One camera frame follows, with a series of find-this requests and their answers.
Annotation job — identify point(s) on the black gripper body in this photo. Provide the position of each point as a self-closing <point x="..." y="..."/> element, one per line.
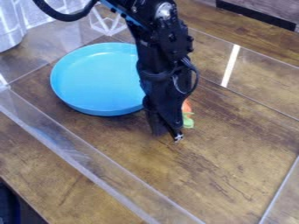
<point x="166" y="91"/>

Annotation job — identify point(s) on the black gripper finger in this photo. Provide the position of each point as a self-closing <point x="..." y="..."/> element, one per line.
<point x="176" y="135"/>

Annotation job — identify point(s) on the orange toy carrot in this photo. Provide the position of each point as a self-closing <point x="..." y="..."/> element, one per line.
<point x="187" y="115"/>

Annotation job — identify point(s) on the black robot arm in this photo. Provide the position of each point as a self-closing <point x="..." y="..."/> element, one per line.
<point x="162" y="38"/>

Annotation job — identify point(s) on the blue round tray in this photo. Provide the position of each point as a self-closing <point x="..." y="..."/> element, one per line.
<point x="95" y="79"/>

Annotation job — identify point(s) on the clear acrylic enclosure wall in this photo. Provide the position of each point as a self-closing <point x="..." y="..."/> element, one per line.
<point x="230" y="174"/>

